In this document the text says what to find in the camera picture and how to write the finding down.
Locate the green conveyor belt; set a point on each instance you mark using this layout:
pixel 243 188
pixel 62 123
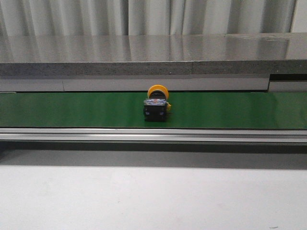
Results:
pixel 225 110

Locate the grey stone slab shelf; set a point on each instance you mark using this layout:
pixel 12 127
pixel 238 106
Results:
pixel 86 55

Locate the white pleated curtain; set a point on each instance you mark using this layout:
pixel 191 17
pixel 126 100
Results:
pixel 145 17

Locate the yellow push button switch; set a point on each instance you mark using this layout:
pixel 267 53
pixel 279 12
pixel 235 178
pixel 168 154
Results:
pixel 156 107

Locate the aluminium front conveyor rail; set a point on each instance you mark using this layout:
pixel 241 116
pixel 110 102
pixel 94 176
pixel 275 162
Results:
pixel 258 136

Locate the grey rear conveyor rail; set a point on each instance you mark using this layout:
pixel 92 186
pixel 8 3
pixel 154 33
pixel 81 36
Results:
pixel 192 82

